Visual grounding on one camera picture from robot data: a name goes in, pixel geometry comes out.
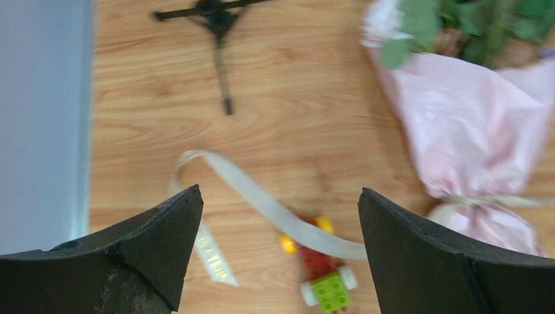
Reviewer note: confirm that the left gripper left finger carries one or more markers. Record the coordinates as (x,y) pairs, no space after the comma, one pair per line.
(135,266)

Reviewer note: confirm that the pink flower bouquet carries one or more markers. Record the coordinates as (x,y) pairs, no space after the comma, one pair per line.
(474,136)

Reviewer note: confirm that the toy brick car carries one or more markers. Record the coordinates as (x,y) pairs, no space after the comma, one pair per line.
(328,283)

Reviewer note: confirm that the cream printed ribbon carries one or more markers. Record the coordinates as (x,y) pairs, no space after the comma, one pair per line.
(237,239)

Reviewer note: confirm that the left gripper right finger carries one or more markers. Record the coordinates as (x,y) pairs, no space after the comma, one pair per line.
(421,267)

